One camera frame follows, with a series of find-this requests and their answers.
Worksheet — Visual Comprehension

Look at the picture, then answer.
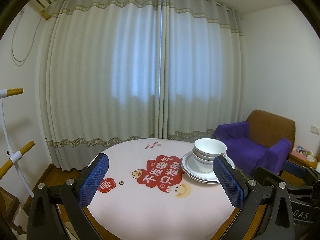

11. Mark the purple blanket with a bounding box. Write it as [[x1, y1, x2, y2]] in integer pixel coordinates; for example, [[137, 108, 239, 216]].
[[212, 121, 292, 176]]

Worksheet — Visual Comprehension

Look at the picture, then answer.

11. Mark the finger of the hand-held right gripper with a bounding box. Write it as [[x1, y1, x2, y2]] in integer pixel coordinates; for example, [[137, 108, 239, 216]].
[[279, 160, 320, 181], [253, 166, 320, 198]]

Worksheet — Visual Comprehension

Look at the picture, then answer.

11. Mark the beige curtain with grey trim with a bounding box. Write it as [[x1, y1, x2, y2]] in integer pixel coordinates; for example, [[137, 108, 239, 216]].
[[39, 0, 163, 171], [159, 0, 245, 143]]

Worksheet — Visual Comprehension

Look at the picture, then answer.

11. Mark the white plate with grey rim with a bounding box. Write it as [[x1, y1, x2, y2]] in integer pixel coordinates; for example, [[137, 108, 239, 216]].
[[182, 161, 235, 184], [182, 151, 235, 178], [182, 159, 235, 181]]

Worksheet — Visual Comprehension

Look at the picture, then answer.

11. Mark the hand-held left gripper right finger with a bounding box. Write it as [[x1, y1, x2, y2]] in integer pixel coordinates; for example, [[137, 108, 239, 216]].
[[212, 156, 297, 240]]

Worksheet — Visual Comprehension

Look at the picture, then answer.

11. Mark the wooden cabinet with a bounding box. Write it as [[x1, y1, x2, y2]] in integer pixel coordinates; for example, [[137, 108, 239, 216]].
[[287, 152, 320, 172]]

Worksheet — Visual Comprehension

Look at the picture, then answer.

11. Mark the white air conditioner cord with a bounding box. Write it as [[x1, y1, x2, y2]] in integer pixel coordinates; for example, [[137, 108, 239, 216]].
[[11, 9, 43, 67]]

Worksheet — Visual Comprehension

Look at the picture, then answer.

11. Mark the brown wooden chair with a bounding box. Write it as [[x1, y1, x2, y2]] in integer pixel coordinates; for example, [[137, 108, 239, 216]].
[[0, 186, 27, 234]]

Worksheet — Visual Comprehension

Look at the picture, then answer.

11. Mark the white rack with wooden bars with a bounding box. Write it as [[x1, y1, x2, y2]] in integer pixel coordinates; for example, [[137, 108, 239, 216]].
[[0, 87, 35, 198]]

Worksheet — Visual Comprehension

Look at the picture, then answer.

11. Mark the pink box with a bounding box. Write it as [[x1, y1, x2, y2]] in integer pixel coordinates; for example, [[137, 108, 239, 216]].
[[292, 145, 310, 159]]

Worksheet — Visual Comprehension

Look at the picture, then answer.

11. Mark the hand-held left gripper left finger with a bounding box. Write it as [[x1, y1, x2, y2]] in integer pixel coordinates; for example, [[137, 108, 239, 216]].
[[26, 153, 110, 240]]

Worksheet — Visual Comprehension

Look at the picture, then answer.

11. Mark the white bowl with grey band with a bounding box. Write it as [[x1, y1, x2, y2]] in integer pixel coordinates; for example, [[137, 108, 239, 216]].
[[194, 138, 227, 159], [192, 154, 220, 173], [192, 147, 227, 164]]

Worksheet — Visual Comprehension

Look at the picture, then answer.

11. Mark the brown armchair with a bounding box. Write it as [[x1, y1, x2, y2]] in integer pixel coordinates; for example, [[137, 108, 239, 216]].
[[246, 109, 296, 176]]

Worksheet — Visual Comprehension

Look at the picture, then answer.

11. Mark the round table pink cloth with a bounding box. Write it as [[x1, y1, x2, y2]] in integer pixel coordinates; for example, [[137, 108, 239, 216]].
[[84, 139, 238, 233]]

